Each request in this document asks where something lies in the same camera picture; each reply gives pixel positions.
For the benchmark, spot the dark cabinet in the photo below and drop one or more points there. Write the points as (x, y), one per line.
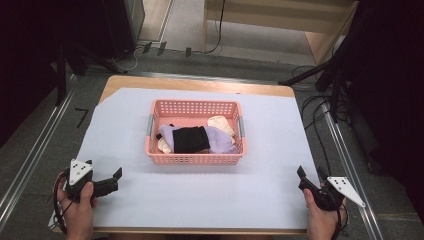
(120, 23)

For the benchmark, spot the white table sheet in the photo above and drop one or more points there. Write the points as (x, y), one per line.
(186, 193)

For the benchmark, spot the cream sock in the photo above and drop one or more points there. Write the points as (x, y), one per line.
(164, 146)
(220, 123)

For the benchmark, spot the light wooden furniture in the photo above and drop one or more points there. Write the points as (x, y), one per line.
(320, 43)

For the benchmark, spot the small black sock piece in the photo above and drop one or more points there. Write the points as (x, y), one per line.
(159, 136)

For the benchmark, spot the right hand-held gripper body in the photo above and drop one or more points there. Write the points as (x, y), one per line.
(343, 188)

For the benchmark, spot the metal floor rail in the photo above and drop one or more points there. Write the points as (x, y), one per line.
(350, 173)
(30, 163)
(200, 77)

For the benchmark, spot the black tripod stand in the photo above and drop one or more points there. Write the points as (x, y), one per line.
(335, 76)
(61, 73)

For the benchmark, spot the person's right hand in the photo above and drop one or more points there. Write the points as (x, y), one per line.
(321, 220)

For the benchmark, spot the pink plastic basket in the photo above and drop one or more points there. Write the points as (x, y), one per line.
(195, 108)

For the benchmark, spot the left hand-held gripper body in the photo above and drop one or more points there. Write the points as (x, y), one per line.
(79, 171)

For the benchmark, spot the person's left hand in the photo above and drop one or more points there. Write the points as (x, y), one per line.
(78, 215)

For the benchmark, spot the purple sock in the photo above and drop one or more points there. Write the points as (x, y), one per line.
(221, 141)

